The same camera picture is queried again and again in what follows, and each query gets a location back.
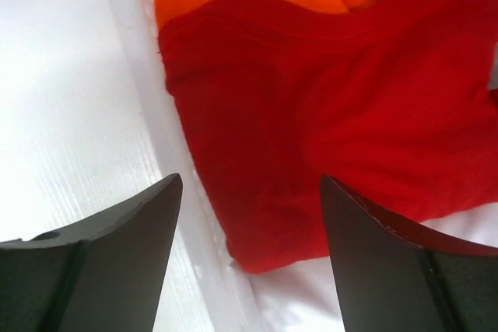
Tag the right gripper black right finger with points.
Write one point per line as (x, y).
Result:
(394, 274)

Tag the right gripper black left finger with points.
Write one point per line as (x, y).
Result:
(102, 273)

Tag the red t-shirt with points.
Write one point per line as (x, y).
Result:
(392, 99)

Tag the white t-shirt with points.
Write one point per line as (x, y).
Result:
(302, 296)

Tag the white plastic basket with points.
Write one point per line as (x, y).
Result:
(86, 122)

